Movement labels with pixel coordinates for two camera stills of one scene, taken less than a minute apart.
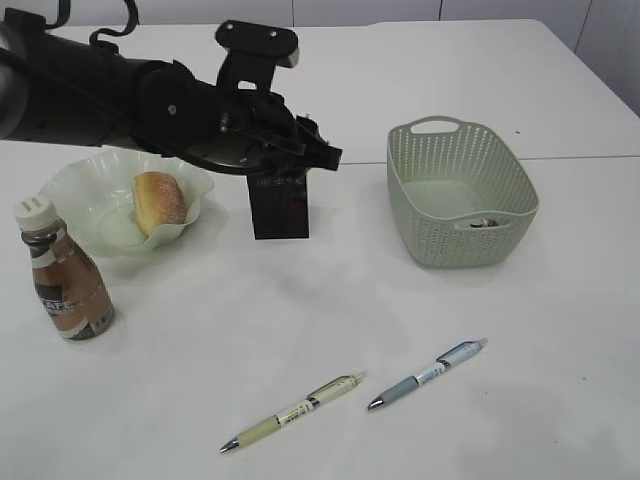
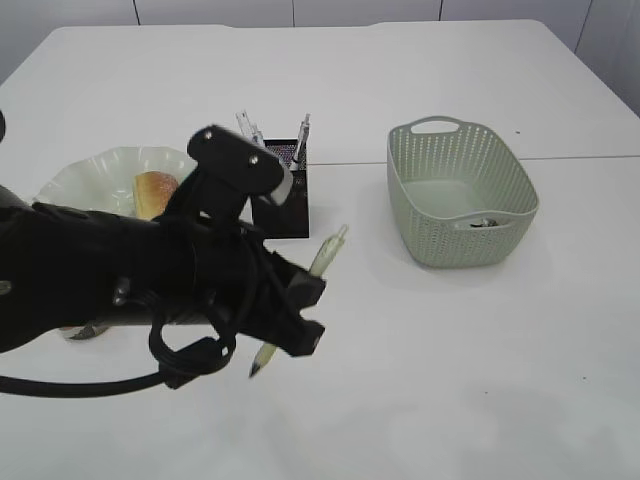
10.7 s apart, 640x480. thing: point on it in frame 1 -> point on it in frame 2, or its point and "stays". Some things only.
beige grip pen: x=310 y=402 -> x=268 y=351
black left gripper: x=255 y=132 -> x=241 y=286
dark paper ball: x=485 y=222 stays
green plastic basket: x=462 y=197 stays
